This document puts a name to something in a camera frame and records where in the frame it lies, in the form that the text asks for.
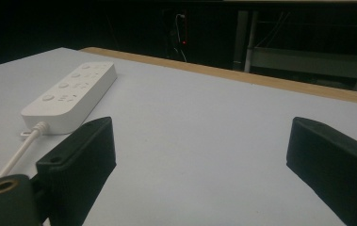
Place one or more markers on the white power strip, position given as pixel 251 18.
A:
pixel 72 94

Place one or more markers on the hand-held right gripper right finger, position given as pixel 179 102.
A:
pixel 333 160

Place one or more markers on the grey metal rack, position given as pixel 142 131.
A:
pixel 305 56

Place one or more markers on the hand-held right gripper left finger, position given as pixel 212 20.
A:
pixel 78 163

